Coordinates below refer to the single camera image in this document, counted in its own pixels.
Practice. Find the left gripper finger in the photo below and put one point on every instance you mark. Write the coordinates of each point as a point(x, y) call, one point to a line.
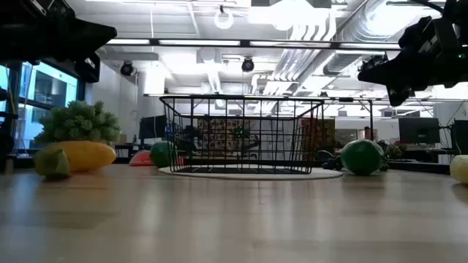
point(87, 71)
point(55, 40)

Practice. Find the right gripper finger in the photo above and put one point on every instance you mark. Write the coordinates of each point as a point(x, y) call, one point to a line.
point(426, 38)
point(395, 75)

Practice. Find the orange plastic mango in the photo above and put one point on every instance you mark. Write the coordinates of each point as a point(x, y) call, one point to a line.
point(87, 155)

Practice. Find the green plastic lime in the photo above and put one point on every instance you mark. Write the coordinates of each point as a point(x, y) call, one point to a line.
point(362, 157)
point(160, 154)

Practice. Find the dark red pepper green stem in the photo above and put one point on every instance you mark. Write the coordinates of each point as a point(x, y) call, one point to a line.
point(53, 164)

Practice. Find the red watermelon slice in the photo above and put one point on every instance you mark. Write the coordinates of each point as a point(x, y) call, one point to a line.
point(140, 160)

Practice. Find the black grape bunch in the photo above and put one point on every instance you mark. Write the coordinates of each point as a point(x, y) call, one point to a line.
point(331, 162)

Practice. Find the yellow banana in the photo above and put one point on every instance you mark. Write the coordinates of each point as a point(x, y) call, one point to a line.
point(461, 168)

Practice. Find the black round ceiling fixture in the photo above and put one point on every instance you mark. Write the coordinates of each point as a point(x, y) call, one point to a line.
point(248, 65)
point(127, 68)

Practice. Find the green potted artificial plant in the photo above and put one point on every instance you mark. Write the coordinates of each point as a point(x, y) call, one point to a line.
point(78, 122)

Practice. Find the black computer monitor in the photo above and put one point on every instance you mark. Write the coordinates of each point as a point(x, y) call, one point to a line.
point(461, 137)
point(151, 127)
point(418, 130)

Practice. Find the white round mat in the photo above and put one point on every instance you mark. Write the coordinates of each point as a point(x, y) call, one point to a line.
point(321, 174)

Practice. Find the black overhead light bar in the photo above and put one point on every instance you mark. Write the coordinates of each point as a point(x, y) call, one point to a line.
point(244, 43)

